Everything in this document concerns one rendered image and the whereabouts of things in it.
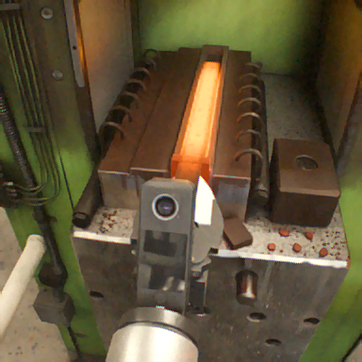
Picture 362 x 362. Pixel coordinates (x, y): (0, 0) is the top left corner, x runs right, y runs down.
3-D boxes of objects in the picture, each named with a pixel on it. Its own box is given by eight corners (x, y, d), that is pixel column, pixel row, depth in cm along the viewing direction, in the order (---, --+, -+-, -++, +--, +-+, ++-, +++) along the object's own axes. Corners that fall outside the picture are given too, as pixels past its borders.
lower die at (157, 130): (243, 221, 53) (251, 173, 47) (104, 205, 55) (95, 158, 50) (248, 83, 84) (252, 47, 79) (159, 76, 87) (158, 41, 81)
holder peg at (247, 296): (255, 307, 49) (257, 297, 47) (235, 305, 49) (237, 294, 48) (255, 282, 52) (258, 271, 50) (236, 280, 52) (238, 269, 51)
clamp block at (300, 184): (330, 229, 52) (342, 194, 47) (270, 223, 53) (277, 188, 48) (320, 174, 61) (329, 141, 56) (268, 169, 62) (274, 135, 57)
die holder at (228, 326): (283, 388, 76) (353, 265, 47) (110, 366, 80) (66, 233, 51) (279, 208, 118) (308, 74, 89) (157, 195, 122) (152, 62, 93)
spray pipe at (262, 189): (268, 209, 51) (271, 192, 49) (247, 206, 52) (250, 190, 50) (263, 90, 77) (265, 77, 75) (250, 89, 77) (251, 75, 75)
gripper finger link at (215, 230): (186, 205, 44) (169, 265, 38) (186, 193, 43) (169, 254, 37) (226, 211, 44) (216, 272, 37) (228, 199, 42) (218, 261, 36)
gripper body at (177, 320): (146, 263, 45) (121, 358, 36) (140, 211, 40) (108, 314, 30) (211, 271, 44) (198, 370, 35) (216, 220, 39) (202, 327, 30)
